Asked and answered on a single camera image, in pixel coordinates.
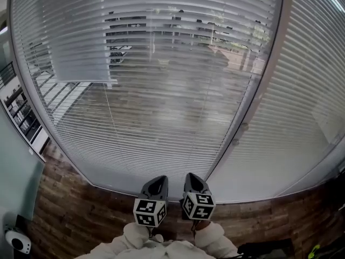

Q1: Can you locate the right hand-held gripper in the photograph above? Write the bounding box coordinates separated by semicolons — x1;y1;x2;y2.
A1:
179;172;216;221

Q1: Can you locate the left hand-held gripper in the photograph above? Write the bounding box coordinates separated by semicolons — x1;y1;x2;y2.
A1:
133;175;169;228

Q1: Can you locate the glass window with white blinds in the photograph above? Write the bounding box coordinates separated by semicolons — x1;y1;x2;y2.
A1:
10;0;285;196
207;0;345;202
277;141;345;196

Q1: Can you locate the person's right forearm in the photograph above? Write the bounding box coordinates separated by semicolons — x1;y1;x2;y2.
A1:
194;221;239;257

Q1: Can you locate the person's left forearm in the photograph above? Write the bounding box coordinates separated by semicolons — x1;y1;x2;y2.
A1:
107;222;151;259

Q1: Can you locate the glass door with blinds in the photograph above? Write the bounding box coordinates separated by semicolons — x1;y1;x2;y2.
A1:
6;0;345;205

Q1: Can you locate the person's white fleece jacket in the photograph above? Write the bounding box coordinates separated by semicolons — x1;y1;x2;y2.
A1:
74;238;240;259

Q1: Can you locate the black equipment bar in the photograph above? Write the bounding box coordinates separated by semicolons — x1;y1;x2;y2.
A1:
237;238;294;259

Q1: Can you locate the white round device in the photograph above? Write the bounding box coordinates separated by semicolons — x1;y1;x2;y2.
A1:
4;225;32;255

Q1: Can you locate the frosted glass door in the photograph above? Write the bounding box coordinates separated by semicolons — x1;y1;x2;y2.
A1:
0;101;46;222

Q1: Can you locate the dark metal railing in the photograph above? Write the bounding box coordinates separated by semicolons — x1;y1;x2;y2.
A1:
0;60;44;145

